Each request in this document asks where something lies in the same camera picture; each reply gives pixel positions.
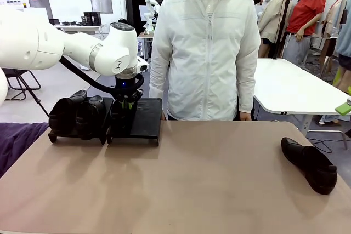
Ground black box on desk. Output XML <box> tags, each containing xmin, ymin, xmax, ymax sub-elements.
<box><xmin>83</xmin><ymin>11</ymin><xmax>101</xmax><ymax>26</ymax></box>

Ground black metal shoe stand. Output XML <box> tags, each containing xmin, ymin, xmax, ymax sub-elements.
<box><xmin>48</xmin><ymin>96</ymin><xmax>115</xmax><ymax>146</ymax></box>
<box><xmin>106</xmin><ymin>98</ymin><xmax>163</xmax><ymax>147</ymax></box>

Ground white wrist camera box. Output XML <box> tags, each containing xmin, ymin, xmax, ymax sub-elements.
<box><xmin>136</xmin><ymin>57</ymin><xmax>150</xmax><ymax>72</ymax></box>

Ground person's left forearm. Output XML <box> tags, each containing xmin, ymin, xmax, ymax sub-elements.
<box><xmin>235</xmin><ymin>72</ymin><xmax>258</xmax><ymax>114</ymax></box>

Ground black tripod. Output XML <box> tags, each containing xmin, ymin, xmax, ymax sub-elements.
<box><xmin>272</xmin><ymin>0</ymin><xmax>293</xmax><ymax>61</ymax></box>

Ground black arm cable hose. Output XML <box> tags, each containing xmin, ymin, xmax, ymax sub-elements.
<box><xmin>59</xmin><ymin>55</ymin><xmax>145</xmax><ymax>92</ymax></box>

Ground white side table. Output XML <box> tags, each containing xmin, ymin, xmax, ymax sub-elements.
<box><xmin>252</xmin><ymin>58</ymin><xmax>351</xmax><ymax>139</ymax></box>

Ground long white desk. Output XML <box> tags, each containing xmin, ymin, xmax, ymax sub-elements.
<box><xmin>54</xmin><ymin>23</ymin><xmax>107</xmax><ymax>40</ymax></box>

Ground grey panel with red button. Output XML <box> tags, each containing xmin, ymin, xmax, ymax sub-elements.
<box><xmin>26</xmin><ymin>0</ymin><xmax>54</xmax><ymax>20</ymax></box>

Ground person in white jacket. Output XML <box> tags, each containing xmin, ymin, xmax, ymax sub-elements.
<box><xmin>150</xmin><ymin>0</ymin><xmax>261</xmax><ymax>122</ymax></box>

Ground blue jeans legs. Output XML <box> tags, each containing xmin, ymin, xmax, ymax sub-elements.
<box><xmin>318</xmin><ymin>115</ymin><xmax>342</xmax><ymax>125</ymax></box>

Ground wooden top pedestal table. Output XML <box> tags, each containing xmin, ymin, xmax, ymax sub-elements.
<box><xmin>138</xmin><ymin>32</ymin><xmax>153</xmax><ymax>62</ymax></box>

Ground person's right forearm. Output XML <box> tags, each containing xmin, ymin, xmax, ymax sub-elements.
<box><xmin>150</xmin><ymin>72</ymin><xmax>172</xmax><ymax>114</ymax></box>

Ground purple cloth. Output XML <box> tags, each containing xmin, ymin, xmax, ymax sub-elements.
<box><xmin>0</xmin><ymin>121</ymin><xmax>50</xmax><ymax>179</ymax></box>

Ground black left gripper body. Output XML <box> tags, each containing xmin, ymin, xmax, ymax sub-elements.
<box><xmin>115</xmin><ymin>76</ymin><xmax>143</xmax><ymax>102</ymax></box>

